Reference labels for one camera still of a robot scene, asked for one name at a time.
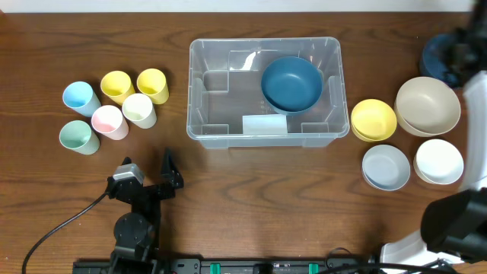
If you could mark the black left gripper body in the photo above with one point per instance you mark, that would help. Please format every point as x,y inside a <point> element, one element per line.
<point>148,189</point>

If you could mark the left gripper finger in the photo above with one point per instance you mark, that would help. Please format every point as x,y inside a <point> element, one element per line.
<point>169,171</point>
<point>127,160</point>

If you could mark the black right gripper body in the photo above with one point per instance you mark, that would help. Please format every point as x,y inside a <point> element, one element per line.
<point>460,54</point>

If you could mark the dark blue bowl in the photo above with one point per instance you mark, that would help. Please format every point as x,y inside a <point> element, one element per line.
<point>440,59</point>
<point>291,85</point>

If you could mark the large beige bowl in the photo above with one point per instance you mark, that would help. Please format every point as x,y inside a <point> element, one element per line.
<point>426,107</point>

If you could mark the white bowl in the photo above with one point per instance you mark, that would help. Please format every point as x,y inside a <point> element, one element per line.
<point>438,162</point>

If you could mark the yellow bowl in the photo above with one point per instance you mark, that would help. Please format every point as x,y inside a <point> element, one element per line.
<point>373,120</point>

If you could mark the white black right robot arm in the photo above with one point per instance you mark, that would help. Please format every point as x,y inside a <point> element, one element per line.
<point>453,229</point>

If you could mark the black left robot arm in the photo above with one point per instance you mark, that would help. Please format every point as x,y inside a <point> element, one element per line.
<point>137,232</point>

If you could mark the pink cup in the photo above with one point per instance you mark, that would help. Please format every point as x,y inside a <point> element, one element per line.
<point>109,121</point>

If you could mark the cream white cup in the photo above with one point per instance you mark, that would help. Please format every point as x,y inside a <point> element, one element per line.
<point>139,109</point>

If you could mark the mint green cup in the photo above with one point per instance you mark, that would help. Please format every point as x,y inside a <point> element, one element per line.
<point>78,136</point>

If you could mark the yellow cup left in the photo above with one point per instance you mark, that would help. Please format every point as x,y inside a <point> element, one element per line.
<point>117,85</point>

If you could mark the yellow cup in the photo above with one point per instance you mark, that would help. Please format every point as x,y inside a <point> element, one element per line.
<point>153,83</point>
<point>117,85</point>

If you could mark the light blue cup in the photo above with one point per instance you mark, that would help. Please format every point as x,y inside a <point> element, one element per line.
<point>80,97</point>

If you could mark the yellow cup right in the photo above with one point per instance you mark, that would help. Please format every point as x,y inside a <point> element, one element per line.
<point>153,83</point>

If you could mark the clear plastic storage bin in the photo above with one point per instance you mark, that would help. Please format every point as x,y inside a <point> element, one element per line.
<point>226,107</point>

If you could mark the grey bowl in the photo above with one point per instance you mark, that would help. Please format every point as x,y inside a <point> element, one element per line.
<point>386,168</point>

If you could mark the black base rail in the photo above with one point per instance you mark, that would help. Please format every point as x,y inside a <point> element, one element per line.
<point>195,266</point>

